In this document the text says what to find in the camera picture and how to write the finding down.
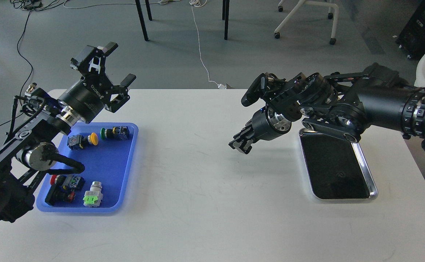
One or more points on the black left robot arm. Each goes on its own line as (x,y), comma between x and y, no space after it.
(28,153)

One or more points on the shiny metal tray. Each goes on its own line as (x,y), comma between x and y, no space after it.
(337,169)

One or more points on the blue plastic tray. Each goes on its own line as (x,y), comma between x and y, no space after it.
(109,163)

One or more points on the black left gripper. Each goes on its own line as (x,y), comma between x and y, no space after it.
(94,91)

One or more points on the silver green selector switch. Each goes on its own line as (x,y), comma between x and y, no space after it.
(93,197)

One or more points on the yellow push button switch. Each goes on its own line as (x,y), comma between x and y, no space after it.
(77,142)

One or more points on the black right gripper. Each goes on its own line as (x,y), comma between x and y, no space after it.
(264,125)

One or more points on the green push button switch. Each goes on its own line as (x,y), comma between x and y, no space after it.
(115,133)

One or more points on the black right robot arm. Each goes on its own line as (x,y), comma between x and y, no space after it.
(339,105)

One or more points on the black red emergency switch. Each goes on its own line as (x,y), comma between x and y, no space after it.
(56,194)

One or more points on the red push button switch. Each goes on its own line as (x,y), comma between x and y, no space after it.
(68,182)

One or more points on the black equipment case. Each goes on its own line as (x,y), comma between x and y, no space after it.
(412,37)

